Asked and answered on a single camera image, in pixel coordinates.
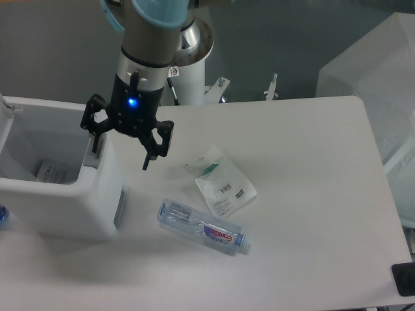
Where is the white torn plastic package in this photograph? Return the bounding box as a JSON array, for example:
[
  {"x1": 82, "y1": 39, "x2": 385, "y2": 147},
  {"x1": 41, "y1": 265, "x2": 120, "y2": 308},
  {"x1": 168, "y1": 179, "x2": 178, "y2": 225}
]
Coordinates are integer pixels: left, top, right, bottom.
[{"x1": 184, "y1": 145, "x2": 257, "y2": 219}]

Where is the white plastic trash can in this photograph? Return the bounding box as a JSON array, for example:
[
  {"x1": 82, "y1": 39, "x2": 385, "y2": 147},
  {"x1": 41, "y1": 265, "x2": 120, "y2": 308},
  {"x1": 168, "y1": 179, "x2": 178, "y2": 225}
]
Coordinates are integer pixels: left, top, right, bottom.
[{"x1": 1, "y1": 96, "x2": 126, "y2": 240}]

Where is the black device at table edge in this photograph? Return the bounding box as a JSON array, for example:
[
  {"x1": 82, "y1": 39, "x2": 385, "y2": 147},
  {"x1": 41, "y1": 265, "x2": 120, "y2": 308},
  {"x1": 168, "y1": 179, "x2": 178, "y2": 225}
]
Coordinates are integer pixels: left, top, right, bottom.
[{"x1": 391, "y1": 262, "x2": 415, "y2": 297}]

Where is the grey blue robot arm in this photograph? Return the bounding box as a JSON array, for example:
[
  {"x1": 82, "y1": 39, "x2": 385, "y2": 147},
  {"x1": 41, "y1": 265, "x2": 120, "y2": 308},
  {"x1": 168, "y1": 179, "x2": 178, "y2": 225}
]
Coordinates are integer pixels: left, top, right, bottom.
[{"x1": 80, "y1": 1, "x2": 214, "y2": 169}]

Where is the paper trash inside can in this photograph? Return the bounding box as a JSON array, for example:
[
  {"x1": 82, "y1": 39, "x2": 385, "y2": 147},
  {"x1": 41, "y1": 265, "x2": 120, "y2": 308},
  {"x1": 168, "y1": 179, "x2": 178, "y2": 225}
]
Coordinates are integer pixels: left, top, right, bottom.
[{"x1": 36, "y1": 159, "x2": 69, "y2": 184}]

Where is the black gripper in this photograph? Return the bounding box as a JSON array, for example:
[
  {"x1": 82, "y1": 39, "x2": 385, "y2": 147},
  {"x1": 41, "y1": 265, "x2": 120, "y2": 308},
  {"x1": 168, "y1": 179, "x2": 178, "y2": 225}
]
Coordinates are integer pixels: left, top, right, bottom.
[{"x1": 80, "y1": 75, "x2": 174, "y2": 170}]

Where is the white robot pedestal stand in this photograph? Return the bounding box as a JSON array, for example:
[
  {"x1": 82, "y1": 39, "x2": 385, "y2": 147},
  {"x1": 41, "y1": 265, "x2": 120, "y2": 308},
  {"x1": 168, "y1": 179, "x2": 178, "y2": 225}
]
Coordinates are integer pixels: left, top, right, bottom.
[{"x1": 160, "y1": 19, "x2": 279, "y2": 109}]

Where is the blue bottle cap at edge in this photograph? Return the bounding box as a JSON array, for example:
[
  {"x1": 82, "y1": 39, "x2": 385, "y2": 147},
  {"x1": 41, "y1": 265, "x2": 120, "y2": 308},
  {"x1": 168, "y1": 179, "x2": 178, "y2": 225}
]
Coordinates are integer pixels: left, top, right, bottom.
[{"x1": 0, "y1": 204, "x2": 9, "y2": 226}]

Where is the white covered box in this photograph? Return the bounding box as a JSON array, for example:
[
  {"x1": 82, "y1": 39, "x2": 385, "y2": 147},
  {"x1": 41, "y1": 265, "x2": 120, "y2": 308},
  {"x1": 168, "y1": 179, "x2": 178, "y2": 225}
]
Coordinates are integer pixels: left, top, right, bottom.
[{"x1": 316, "y1": 13, "x2": 414, "y2": 228}]

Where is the clear plastic water bottle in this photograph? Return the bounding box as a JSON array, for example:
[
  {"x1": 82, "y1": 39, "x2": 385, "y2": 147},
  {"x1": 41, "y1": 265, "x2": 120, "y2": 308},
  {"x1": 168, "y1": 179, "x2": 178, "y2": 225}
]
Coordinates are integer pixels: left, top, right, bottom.
[{"x1": 157, "y1": 199, "x2": 250, "y2": 255}]

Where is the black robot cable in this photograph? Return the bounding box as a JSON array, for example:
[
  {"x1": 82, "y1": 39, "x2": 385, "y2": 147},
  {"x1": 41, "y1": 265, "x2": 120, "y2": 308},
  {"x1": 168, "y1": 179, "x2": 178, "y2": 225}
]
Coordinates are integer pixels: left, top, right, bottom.
[{"x1": 167, "y1": 76, "x2": 181, "y2": 106}]

